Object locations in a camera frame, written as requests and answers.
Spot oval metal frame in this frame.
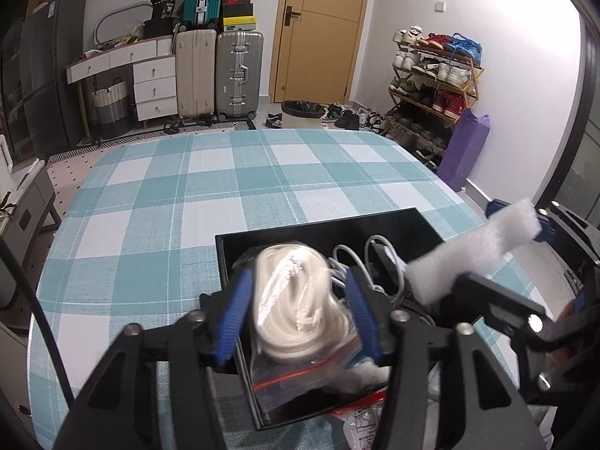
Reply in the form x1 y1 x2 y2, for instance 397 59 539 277
95 2 151 48

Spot black slippers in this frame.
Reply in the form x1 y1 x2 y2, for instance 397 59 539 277
162 119 216 133

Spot wooden shoe rack with shoes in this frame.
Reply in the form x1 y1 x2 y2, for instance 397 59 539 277
387 25 485 170

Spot white cable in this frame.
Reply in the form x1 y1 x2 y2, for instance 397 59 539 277
328 235 413 310

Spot zip bag with white rope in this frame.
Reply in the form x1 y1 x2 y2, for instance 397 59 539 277
250 241 390 406

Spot black bag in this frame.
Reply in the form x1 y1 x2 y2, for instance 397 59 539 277
143 0 176 38

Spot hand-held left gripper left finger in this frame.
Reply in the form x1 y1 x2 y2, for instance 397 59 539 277
54 269 256 450

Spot white dresser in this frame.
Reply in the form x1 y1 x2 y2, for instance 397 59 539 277
66 36 180 127

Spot silver suitcase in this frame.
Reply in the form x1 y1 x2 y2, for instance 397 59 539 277
216 30 264 121

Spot white foam piece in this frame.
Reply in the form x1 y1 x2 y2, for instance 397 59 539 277
405 198 540 305

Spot black cable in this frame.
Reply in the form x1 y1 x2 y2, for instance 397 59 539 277
0 241 78 401

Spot wooden door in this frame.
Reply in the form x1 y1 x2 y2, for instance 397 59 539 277
268 0 374 104

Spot black cardboard box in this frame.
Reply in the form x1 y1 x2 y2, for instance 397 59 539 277
214 207 453 432

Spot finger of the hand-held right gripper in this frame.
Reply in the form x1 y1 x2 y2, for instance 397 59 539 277
485 199 594 263
451 273 587 352

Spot red white plastic packet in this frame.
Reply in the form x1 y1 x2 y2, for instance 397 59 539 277
328 387 392 450

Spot grey refrigerator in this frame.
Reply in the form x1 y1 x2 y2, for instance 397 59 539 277
19 0 87 148

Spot beige suitcase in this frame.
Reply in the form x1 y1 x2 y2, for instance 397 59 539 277
175 28 218 120

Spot purple bag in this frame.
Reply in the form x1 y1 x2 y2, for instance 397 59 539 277
437 109 491 192

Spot teal checked tablecloth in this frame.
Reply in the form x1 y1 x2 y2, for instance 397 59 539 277
28 129 582 450

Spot grey low cabinet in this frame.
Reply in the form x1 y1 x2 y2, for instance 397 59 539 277
0 164 62 291

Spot group of shoes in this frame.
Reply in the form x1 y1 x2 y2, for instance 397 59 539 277
265 103 390 134

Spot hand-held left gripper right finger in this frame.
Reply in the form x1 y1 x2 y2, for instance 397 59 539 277
344 267 547 450

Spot wicker basket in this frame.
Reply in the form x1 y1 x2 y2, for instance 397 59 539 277
90 79 132 139

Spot trash bin with black liner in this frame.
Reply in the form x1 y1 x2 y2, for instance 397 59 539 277
281 100 326 129

